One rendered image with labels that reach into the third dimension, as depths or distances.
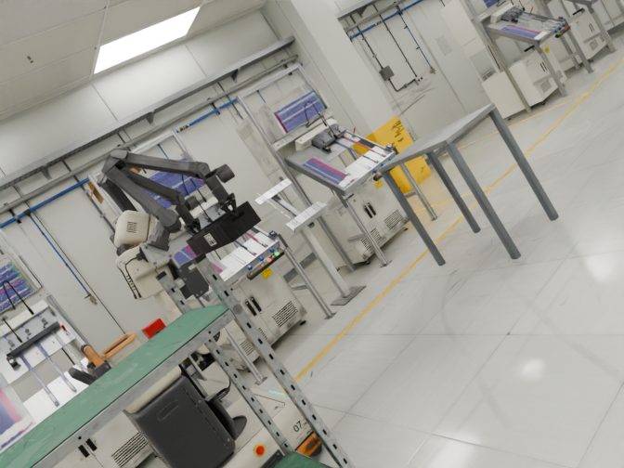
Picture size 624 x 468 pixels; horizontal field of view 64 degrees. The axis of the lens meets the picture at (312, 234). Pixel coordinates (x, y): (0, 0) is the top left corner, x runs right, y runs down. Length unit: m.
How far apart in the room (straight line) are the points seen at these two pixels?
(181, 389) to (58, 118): 4.01
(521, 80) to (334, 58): 2.37
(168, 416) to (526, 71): 5.98
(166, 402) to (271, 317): 2.00
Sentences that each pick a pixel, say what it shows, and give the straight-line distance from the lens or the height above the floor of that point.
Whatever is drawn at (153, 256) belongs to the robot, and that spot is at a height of 1.15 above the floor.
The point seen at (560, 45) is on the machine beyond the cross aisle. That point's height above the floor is 0.41.
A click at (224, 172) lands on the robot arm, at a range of 2.27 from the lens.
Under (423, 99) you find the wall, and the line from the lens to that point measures 8.01.
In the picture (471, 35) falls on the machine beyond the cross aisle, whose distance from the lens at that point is 7.25.
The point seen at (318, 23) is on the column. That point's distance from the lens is 6.69.
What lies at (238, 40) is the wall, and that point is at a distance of 6.68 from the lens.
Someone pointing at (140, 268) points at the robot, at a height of 1.14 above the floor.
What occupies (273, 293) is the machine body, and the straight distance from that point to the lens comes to 4.06.
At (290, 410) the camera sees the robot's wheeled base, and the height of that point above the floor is 0.26.
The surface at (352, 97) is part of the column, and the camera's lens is 6.47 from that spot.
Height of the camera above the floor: 1.17
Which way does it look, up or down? 8 degrees down
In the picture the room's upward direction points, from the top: 34 degrees counter-clockwise
